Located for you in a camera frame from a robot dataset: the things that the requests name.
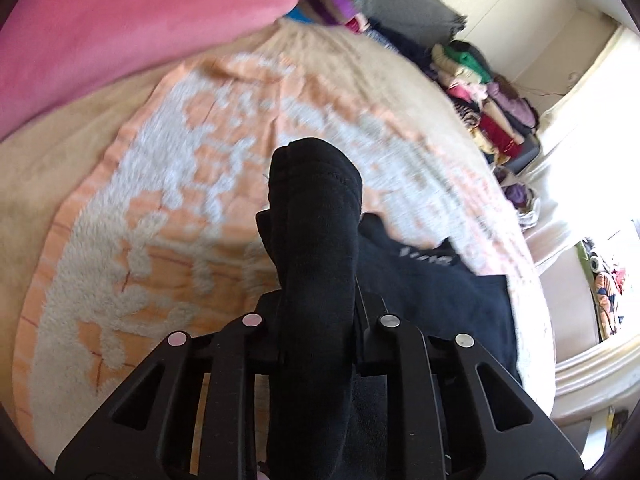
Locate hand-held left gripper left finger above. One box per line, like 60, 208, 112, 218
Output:
54, 294, 287, 480

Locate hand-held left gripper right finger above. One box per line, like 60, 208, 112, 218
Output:
351, 290, 584, 480

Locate black shirt with orange cuffs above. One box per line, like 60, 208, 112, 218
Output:
255, 137, 524, 480

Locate white bag of clothes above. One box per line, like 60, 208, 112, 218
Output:
499, 169, 544, 232

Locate pile of folded clothes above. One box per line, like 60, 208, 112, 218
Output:
429, 39, 542, 166

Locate orange and white patterned blanket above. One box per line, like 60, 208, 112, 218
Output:
14, 51, 557, 463

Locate patterned cloth heap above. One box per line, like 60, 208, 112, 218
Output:
575, 239, 632, 342

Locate dark floral cloth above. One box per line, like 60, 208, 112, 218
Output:
366, 16, 437, 75

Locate colourful striped garment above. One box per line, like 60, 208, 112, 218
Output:
287, 0, 367, 27

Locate pink fleece blanket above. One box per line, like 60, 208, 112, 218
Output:
0, 0, 322, 139

